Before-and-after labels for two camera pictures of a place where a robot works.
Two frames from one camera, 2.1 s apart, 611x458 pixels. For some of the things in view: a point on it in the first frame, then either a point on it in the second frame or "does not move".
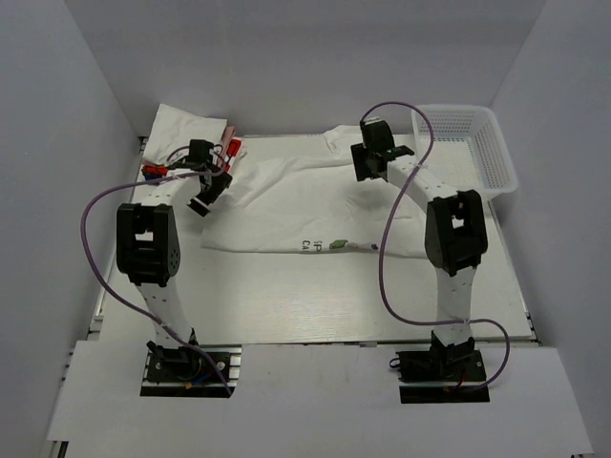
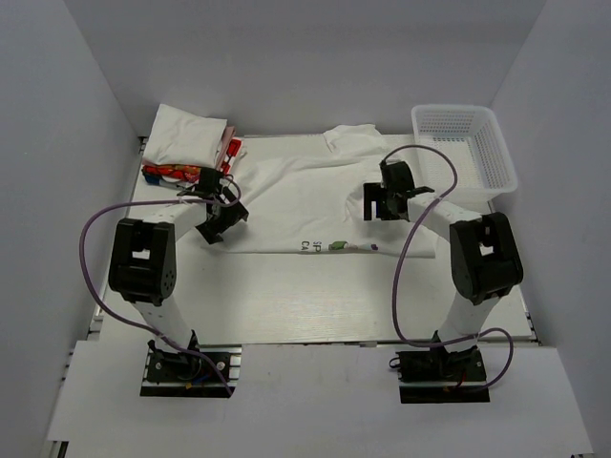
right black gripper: x=360 y=162 -> x=388 y=202
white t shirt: x=298 y=194 does not move
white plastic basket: x=468 y=151 does not move
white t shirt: x=174 y=130 does not move
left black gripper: x=168 y=167 -> x=224 y=219
